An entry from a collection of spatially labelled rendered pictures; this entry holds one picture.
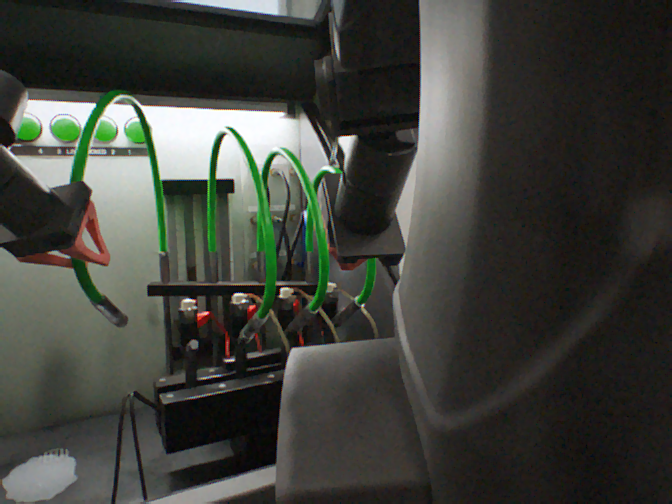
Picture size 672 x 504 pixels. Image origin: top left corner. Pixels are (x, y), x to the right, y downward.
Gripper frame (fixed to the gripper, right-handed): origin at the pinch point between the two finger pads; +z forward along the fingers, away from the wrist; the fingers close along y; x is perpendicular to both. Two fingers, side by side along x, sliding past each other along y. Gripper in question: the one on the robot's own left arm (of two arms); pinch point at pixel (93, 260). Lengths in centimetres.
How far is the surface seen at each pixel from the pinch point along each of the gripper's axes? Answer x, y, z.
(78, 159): -8.3, -1.6, -7.9
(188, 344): 0.7, 0.3, 22.7
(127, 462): 12.7, 17.8, 37.7
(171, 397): 7.7, 3.2, 25.1
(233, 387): 5.3, -4.2, 29.9
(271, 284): -1.3, -16.8, 13.2
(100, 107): -18.1, -1.3, -7.2
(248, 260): -28, 3, 44
